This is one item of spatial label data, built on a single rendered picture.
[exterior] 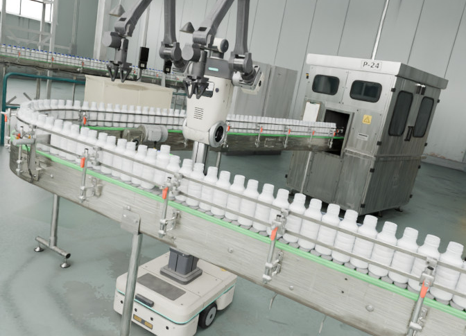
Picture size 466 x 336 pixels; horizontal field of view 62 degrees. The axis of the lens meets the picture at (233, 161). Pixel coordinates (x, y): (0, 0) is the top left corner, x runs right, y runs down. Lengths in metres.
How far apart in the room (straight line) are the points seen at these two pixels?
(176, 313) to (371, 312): 1.20
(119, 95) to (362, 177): 3.35
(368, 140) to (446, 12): 9.01
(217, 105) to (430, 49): 11.59
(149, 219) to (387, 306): 0.93
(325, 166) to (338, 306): 4.00
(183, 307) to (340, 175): 3.37
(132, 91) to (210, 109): 3.54
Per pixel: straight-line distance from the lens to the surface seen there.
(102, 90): 5.45
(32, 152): 2.05
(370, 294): 1.31
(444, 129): 13.25
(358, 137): 5.01
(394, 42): 13.52
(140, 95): 5.68
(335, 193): 5.20
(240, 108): 7.56
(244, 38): 1.98
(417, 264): 1.29
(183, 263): 2.43
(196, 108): 2.18
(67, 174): 1.95
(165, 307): 2.28
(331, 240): 1.32
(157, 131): 2.99
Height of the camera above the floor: 1.51
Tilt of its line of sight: 12 degrees down
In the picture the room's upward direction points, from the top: 10 degrees clockwise
